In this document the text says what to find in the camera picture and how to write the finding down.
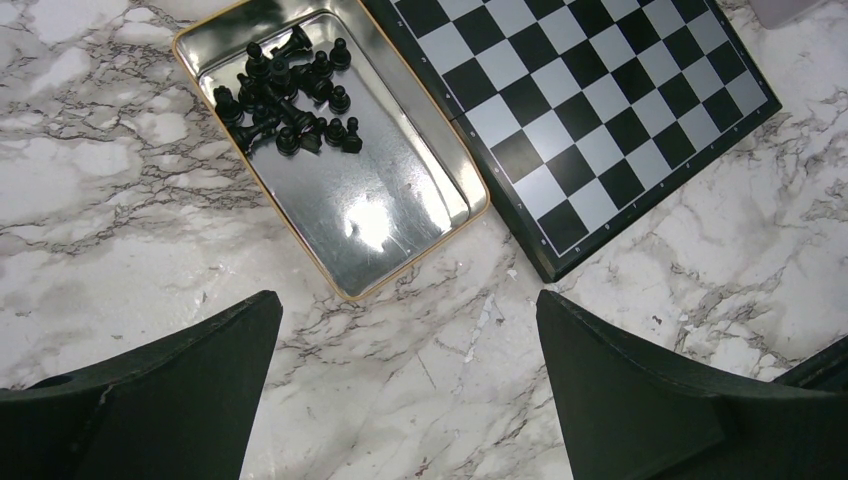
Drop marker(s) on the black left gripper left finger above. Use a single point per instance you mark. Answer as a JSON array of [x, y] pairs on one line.
[[180, 407]]

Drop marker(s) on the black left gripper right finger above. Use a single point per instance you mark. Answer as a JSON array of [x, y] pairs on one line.
[[631, 409]]

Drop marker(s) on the pile of black chess pieces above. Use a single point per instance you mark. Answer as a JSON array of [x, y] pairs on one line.
[[288, 96]]

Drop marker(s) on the black silver chessboard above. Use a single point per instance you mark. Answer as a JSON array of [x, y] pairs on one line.
[[582, 115]]

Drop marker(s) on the pink tin tray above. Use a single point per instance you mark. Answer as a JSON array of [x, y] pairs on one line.
[[773, 14]]

